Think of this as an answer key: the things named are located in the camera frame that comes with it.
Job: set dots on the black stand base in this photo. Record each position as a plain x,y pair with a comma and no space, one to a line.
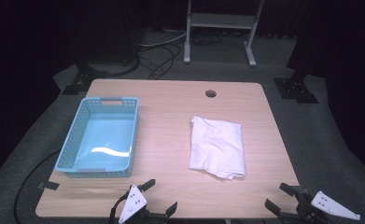
295,88
83,77

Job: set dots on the black equipment box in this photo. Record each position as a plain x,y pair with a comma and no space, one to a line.
115,40

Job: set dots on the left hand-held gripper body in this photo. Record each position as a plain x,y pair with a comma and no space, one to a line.
133,202

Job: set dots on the light blue perforated plastic basket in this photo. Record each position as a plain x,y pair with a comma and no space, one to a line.
102,140

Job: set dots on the white metal stand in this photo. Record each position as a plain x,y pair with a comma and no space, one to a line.
220,20

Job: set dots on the white cloth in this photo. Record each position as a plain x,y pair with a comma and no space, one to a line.
217,146

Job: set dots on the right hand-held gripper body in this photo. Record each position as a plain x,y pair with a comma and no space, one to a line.
307,207

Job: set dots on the black tape strip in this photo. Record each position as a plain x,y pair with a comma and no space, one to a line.
48,185

